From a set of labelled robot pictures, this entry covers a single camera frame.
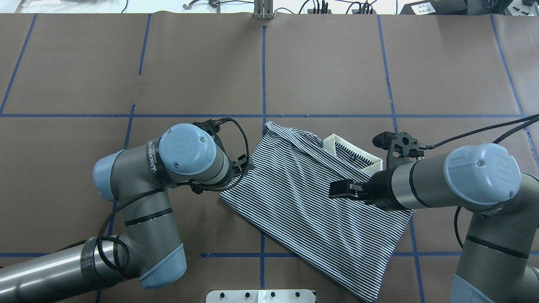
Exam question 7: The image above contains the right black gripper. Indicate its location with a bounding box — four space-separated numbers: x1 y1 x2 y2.
328 132 424 202

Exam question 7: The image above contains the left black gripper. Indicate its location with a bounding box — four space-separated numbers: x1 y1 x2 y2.
189 119 254 194

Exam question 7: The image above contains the navy white striped polo shirt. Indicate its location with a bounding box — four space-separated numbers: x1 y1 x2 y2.
220 121 414 302

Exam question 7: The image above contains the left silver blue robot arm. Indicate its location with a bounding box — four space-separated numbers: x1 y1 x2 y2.
1 118 253 303

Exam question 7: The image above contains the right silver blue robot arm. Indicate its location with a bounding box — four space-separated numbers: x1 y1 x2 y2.
329 132 539 303

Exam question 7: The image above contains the black box with label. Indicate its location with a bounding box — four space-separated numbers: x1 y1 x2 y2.
399 0 468 15

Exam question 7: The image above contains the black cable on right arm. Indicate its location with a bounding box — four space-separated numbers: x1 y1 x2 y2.
419 114 539 249

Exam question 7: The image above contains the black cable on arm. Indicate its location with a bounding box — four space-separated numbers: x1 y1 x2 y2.
419 114 539 249
95 118 251 272

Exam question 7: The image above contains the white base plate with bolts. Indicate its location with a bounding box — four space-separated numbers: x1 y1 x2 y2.
205 288 317 303

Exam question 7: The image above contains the grey aluminium frame post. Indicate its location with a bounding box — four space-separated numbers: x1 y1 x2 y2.
253 0 275 20

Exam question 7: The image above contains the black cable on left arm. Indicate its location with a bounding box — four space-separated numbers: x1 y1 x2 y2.
95 118 251 272

